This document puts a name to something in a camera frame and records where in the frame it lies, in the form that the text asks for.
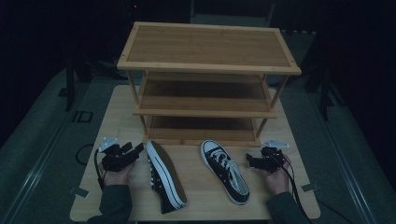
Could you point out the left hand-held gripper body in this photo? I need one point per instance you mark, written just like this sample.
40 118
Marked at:
115 160

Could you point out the black metal stand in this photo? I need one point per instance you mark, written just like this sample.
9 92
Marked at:
69 87

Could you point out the person's right hand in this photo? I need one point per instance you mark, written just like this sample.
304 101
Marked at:
278 182

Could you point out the black floor outlet frame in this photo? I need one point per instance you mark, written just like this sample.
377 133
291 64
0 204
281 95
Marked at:
74 117

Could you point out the person's left hand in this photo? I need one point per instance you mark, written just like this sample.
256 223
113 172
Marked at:
116 177

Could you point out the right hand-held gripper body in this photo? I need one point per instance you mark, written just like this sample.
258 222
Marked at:
270 158

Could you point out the grey tape piece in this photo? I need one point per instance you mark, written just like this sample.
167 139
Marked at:
310 187
79 192

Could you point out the black canvas sneaker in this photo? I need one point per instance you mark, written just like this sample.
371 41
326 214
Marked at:
169 177
229 174

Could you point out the wooden three-tier shoe rack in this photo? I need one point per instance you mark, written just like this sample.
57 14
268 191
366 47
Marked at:
205 46

